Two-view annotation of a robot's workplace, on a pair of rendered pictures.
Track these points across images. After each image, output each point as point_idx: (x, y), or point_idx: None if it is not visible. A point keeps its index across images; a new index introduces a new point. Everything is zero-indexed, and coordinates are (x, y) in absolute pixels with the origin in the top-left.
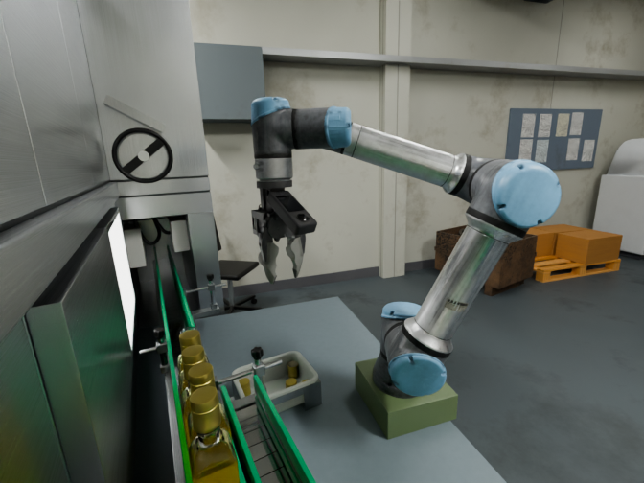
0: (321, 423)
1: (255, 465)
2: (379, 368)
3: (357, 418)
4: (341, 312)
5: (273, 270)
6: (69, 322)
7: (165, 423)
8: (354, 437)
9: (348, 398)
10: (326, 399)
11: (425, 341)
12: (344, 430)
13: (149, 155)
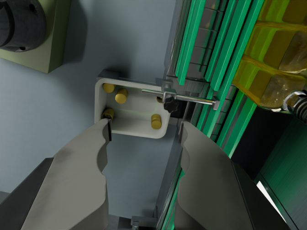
0: (116, 50)
1: (218, 5)
2: (29, 28)
3: (83, 31)
4: (11, 165)
5: (194, 134)
6: None
7: None
8: (99, 15)
9: (76, 58)
10: (96, 71)
11: None
12: (103, 28)
13: None
